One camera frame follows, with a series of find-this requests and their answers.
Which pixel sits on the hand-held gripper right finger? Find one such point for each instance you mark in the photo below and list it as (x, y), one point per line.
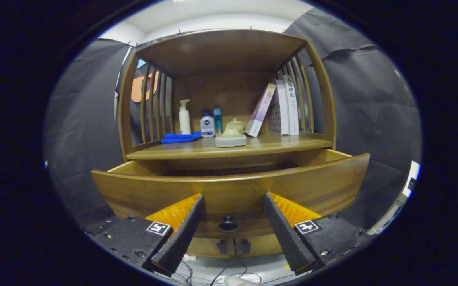
(284, 238)

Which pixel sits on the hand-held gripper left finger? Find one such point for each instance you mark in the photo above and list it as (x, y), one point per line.
(181, 238)

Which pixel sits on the brown wooden drawer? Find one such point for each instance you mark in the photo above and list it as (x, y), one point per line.
(237, 190)

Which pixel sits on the wooden cabinet door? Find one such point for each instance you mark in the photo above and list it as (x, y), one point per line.
(264, 244)
(209, 247)

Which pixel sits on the wooden countertop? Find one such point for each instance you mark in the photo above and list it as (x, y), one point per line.
(276, 143)

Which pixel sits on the brown wooden cabinet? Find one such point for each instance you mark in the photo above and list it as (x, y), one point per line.
(221, 91)

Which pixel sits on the white rounded object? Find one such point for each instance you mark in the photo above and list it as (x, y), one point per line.
(239, 281)

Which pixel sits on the blue folded cloth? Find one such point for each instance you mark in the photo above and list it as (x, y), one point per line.
(177, 138)

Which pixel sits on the white bottle with blue cap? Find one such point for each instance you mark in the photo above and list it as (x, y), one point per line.
(207, 127)

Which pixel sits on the white pump bottle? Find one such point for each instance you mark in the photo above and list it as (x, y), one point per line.
(185, 121)

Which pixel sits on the cream lidded tea bowl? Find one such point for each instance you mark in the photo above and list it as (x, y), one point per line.
(237, 124)

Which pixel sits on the grey patterned book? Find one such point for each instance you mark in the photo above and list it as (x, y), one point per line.
(278, 115)

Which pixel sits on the teal glass bottle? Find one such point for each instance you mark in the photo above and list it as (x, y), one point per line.
(218, 119)

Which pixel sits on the purple and white book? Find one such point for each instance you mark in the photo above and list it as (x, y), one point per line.
(261, 109)

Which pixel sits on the white appliance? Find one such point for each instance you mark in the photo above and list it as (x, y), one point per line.
(412, 174)

